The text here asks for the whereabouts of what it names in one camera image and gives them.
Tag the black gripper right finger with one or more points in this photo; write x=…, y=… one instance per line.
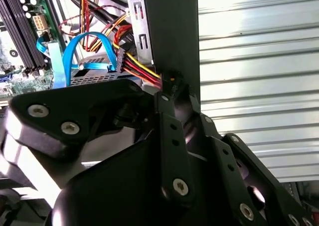
x=224, y=161

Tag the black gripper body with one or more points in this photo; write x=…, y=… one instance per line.
x=119, y=191

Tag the hard disk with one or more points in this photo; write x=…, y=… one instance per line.
x=56, y=68

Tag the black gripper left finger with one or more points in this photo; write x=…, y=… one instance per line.
x=74, y=106

